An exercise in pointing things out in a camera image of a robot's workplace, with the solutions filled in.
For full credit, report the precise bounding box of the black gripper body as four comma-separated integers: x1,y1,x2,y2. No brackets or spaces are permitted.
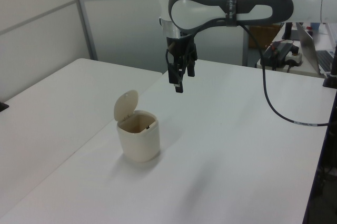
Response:
166,34,198,64

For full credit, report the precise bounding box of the small white trash can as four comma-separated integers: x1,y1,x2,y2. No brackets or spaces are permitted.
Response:
113,89,161,163

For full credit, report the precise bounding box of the brown cardboard box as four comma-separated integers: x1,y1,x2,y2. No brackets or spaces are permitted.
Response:
248,24,281,49

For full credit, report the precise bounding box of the black power strip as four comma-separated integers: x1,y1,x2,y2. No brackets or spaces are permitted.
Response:
262,41,293,67

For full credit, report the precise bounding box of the black monitor stand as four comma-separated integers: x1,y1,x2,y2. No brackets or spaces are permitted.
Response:
282,23,294,41

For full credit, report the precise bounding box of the white emergency stop box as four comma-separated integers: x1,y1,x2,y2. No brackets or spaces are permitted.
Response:
285,46,303,66

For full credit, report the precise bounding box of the white background desk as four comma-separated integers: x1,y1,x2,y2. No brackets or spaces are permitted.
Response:
254,38,328,79

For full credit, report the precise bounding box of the silver laptop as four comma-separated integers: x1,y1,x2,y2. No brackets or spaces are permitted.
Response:
295,22,337,75

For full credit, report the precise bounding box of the black cable strap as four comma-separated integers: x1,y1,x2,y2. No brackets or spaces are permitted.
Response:
225,0,239,28

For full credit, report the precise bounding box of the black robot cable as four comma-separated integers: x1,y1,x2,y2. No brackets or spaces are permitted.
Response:
165,18,330,127

